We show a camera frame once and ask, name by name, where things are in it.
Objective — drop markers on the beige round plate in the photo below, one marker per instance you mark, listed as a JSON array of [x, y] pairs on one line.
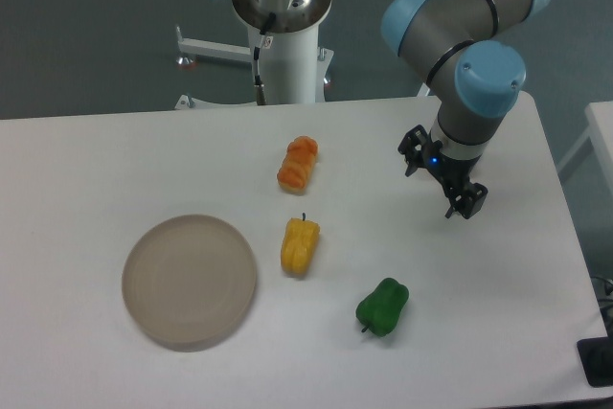
[[189, 281]]

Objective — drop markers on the white side table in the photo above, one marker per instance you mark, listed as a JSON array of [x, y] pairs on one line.
[[596, 138]]

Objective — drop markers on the green bell pepper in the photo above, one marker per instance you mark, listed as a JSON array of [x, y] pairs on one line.
[[379, 311]]

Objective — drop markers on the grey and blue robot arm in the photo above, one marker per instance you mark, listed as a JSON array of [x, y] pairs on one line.
[[450, 44]]

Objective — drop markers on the orange bell pepper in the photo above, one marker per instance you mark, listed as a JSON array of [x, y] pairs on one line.
[[297, 166]]

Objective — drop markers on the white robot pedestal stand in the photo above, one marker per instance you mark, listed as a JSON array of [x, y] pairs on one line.
[[288, 65]]

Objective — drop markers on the yellow bell pepper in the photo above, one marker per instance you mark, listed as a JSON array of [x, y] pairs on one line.
[[300, 242]]

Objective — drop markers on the black device at table edge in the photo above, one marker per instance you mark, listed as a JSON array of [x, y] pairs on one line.
[[596, 359]]

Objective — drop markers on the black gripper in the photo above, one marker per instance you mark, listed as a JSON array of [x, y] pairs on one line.
[[420, 151]]

